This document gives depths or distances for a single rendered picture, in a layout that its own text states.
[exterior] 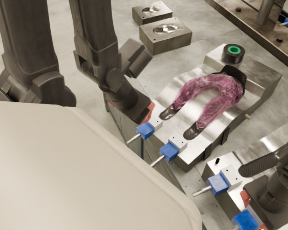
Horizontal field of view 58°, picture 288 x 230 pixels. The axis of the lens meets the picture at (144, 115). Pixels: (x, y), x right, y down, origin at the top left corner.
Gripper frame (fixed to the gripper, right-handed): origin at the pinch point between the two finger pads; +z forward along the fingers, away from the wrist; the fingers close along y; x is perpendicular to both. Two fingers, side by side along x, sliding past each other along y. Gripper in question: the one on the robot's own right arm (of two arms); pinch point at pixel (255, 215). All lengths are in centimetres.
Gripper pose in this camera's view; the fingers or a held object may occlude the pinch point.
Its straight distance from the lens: 71.1
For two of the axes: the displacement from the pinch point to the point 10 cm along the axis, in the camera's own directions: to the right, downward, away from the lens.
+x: -9.0, 3.1, -2.9
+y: -4.3, -6.9, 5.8
